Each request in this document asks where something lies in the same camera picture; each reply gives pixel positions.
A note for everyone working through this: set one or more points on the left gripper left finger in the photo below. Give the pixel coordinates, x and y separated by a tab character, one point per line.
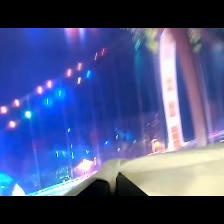
98	189

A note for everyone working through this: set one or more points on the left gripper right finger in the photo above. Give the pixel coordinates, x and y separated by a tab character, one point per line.
128	188

